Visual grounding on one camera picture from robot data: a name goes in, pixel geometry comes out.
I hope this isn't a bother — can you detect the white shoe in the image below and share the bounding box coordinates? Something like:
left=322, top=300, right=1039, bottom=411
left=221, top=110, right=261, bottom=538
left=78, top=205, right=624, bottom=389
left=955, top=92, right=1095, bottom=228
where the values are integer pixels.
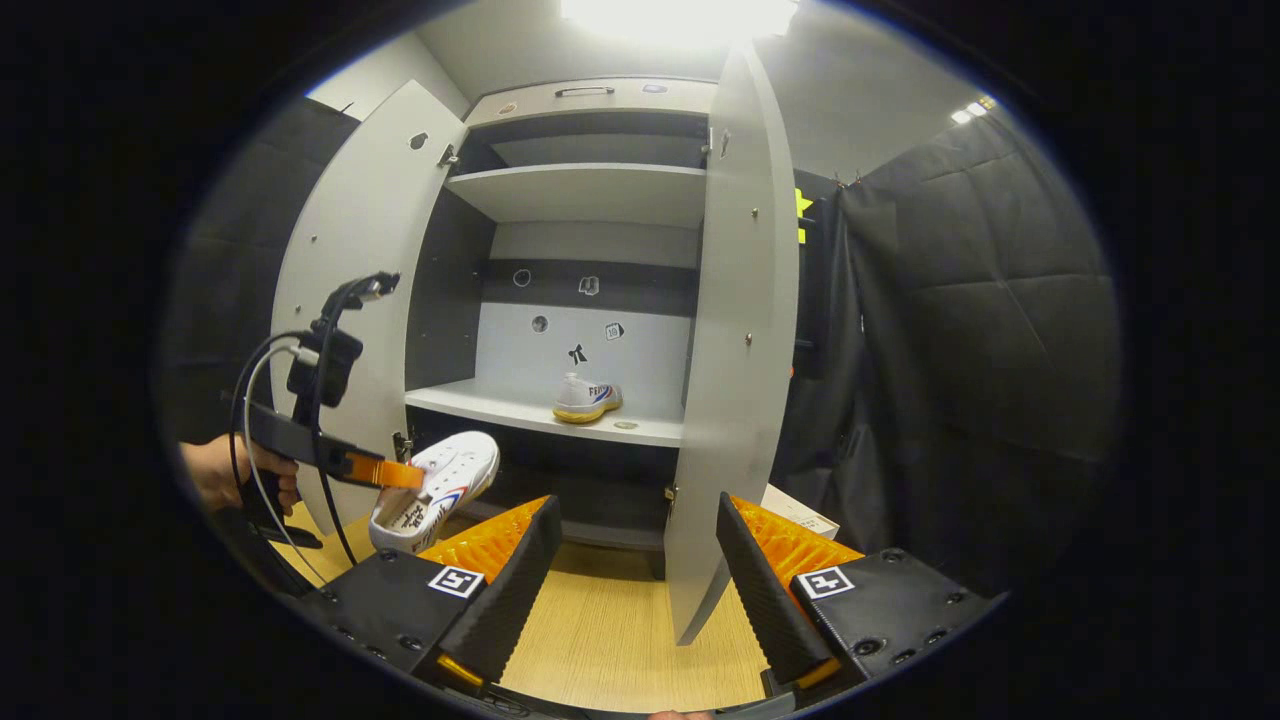
left=368, top=430, right=501, bottom=556
left=552, top=372, right=625, bottom=425

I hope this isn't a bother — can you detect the large ceiling light panel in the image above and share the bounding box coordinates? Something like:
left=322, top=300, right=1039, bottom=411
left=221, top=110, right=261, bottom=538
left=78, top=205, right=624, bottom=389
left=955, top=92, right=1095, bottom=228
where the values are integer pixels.
left=560, top=0, right=801, bottom=49

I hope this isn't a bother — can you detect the black backdrop cloth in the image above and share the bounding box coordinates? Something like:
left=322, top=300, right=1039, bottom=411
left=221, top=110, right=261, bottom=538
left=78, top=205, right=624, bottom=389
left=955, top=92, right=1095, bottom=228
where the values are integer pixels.
left=160, top=98, right=361, bottom=591
left=770, top=100, right=1121, bottom=596

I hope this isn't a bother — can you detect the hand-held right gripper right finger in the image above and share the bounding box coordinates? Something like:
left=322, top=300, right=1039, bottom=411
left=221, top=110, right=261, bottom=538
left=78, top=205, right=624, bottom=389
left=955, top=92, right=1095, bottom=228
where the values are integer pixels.
left=715, top=492, right=1006, bottom=701

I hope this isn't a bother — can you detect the white cardboard box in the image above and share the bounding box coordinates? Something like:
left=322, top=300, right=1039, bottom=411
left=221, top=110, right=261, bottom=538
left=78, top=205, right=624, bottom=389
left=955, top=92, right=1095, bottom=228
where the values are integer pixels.
left=762, top=484, right=841, bottom=539

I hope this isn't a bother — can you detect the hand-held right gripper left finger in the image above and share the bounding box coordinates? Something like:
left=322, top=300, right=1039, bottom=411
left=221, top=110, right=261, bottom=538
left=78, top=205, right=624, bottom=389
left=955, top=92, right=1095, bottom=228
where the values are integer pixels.
left=300, top=495, right=564, bottom=701

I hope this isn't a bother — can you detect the grey cabinet drawer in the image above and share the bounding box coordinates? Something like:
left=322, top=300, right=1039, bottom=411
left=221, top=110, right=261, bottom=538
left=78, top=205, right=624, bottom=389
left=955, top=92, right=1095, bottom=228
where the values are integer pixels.
left=465, top=78, right=719, bottom=129

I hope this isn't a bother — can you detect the grey cabinet door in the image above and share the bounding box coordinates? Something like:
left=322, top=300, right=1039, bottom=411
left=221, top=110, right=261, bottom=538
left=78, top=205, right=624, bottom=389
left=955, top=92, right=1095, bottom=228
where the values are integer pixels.
left=663, top=40, right=803, bottom=646
left=270, top=80, right=469, bottom=536

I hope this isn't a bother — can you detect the grey shoe cabinet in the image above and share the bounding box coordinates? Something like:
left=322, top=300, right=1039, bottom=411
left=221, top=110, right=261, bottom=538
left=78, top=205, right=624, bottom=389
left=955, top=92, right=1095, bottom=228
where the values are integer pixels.
left=403, top=78, right=719, bottom=581

